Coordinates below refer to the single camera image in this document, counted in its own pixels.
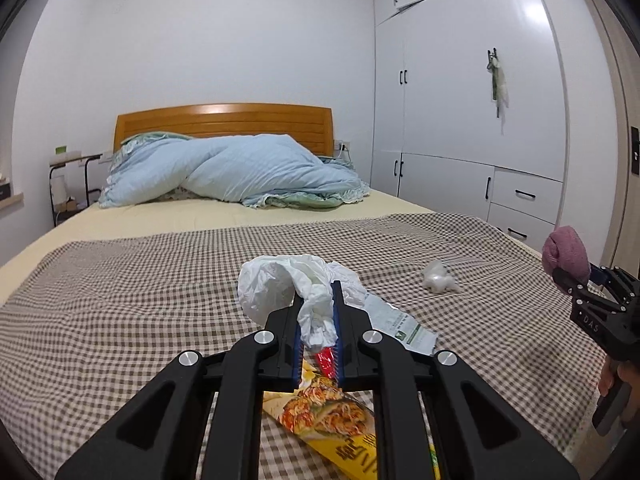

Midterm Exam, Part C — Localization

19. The white wardrobe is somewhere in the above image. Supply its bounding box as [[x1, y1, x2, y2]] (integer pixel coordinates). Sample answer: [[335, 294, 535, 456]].
[[369, 0, 622, 266]]

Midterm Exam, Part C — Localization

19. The white green paper wrapper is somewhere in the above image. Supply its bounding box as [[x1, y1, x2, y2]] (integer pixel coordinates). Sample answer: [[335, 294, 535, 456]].
[[363, 294, 437, 356]]

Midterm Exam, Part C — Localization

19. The yellow noodle snack bag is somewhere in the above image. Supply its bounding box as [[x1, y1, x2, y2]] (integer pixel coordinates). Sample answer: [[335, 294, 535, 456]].
[[261, 346, 442, 480]]

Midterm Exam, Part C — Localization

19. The maroon cloth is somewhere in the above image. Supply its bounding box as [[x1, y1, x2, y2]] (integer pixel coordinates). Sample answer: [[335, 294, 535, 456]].
[[541, 226, 591, 285]]

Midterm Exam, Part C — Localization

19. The hanging cloth on wardrobe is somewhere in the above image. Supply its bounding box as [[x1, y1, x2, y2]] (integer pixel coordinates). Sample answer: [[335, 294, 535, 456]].
[[486, 48, 509, 133]]

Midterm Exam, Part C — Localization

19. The right hand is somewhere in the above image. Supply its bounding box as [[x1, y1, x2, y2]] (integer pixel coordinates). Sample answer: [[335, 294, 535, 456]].
[[593, 358, 639, 436]]

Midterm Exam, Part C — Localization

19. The yellow bed sheet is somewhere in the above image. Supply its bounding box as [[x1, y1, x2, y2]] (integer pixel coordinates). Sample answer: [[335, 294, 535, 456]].
[[1, 191, 430, 301]]

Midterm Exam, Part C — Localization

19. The black metal side table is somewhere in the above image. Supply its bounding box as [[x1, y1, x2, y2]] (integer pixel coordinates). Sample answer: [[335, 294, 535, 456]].
[[48, 148, 113, 228]]

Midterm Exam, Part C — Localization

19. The crumpled white tissue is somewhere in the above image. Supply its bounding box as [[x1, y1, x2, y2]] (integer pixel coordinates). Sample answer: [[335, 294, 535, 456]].
[[422, 260, 461, 294]]

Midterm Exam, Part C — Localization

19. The checkered bed blanket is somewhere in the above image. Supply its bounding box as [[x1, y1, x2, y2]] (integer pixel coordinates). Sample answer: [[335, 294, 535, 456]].
[[1, 214, 603, 479]]

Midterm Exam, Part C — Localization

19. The wooden headboard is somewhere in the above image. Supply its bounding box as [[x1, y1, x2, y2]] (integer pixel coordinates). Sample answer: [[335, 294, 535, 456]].
[[113, 103, 334, 156]]

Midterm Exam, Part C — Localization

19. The light blue duvet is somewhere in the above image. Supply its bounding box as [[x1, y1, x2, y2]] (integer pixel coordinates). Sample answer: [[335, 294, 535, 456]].
[[99, 132, 369, 209]]

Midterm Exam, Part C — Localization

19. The black door handle plate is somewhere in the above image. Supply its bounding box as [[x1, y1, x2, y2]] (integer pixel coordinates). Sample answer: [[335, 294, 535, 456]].
[[630, 126, 640, 176]]

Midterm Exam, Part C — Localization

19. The white plastic bag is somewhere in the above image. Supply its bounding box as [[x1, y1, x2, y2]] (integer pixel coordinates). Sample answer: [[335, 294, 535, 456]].
[[238, 255, 368, 354]]

